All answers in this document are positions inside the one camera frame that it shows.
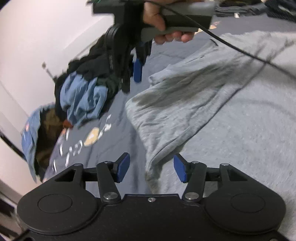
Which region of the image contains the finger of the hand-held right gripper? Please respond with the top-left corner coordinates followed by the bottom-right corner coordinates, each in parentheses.
top-left (133, 40), bottom-right (152, 82)
top-left (109, 45), bottom-right (134, 93)

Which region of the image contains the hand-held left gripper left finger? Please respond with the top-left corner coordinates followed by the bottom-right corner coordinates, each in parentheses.
top-left (54, 152), bottom-right (130, 204)

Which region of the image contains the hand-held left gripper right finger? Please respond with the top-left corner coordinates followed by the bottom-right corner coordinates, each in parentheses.
top-left (173, 154), bottom-right (248, 203)

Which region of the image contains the grey sweatshirt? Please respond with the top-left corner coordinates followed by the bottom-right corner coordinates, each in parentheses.
top-left (125, 30), bottom-right (296, 241)

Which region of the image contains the person's right hand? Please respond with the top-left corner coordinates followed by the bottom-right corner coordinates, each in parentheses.
top-left (142, 0), bottom-right (197, 45)

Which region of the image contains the dark green garment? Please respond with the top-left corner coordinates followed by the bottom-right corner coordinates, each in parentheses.
top-left (96, 74), bottom-right (121, 102)

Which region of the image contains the black garment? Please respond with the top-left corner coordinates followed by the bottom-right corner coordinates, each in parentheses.
top-left (54, 35), bottom-right (130, 93)

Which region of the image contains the grey printed quilt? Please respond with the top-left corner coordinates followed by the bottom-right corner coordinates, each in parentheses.
top-left (43, 7), bottom-right (296, 183)

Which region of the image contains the black hairbrush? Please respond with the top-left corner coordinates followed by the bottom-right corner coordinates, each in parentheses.
top-left (42, 61), bottom-right (58, 83)

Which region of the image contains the dark brown garment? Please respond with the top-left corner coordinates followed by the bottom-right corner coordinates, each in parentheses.
top-left (35, 108), bottom-right (67, 167)

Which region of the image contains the white wardrobe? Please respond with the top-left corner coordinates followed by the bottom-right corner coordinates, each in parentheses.
top-left (0, 83), bottom-right (42, 209)

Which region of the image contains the black cable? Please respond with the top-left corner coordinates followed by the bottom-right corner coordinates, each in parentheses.
top-left (159, 5), bottom-right (296, 78)

